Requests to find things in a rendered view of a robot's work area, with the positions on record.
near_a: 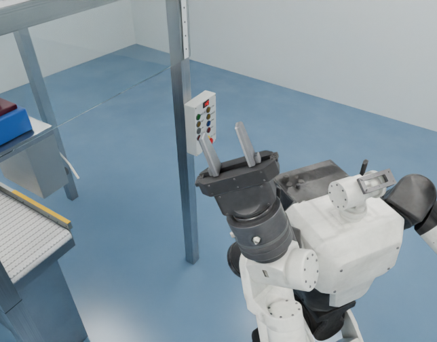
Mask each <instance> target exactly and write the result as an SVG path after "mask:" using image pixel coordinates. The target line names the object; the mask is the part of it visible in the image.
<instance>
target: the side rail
mask: <svg viewBox="0 0 437 342"><path fill-rule="evenodd" d="M0 190H1V191H3V192H4V193H6V194H8V195H10V196H12V197H13V198H15V199H17V200H18V201H20V202H24V203H23V204H25V205H27V206H29V207H30V208H32V209H34V210H36V211H38V212H39V213H41V214H42V215H44V216H46V217H48V218H49V219H51V220H53V221H55V222H56V223H57V221H58V224H60V225H62V226H63V227H65V228H67V229H68V230H70V229H72V228H73V227H72V224H71V222H70V223H69V224H66V223H65V222H63V221H61V220H60V219H58V218H56V217H55V216H52V215H51V214H49V213H47V212H46V211H44V210H42V209H40V208H38V207H36V206H35V205H33V204H32V203H30V202H28V201H26V200H25V199H22V198H21V197H19V196H17V195H16V194H14V193H12V191H13V189H12V188H10V187H8V186H7V185H4V184H3V183H1V182H0Z"/></svg>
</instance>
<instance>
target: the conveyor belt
mask: <svg viewBox="0 0 437 342"><path fill-rule="evenodd" d="M71 238H72V235H71V233H70V232H69V231H68V230H67V229H65V228H64V227H62V226H60V225H58V224H57V223H55V222H54V221H51V220H50V219H48V218H46V217H45V216H43V215H41V214H39V213H38V212H36V211H34V210H33V209H31V208H29V207H28V206H25V205H24V204H22V203H20V202H19V201H17V200H15V199H14V198H12V197H10V196H8V195H7V194H5V193H4V192H2V191H0V261H1V263H2V265H3V266H4V268H5V270H6V272H7V274H8V276H9V278H10V279H11V281H12V283H13V284H15V283H16V282H17V281H18V280H20V279H21V278H23V277H24V276H25V275H26V274H27V273H28V272H30V271H31V270H32V269H34V268H35V267H36V266H38V264H40V263H41V262H42V261H44V260H45V259H46V258H48V257H49V256H50V255H51V254H53V253H54V252H55V251H57V249H59V248H60V247H61V246H63V245H64V244H65V243H67V242H68V241H69V240H70V239H71Z"/></svg>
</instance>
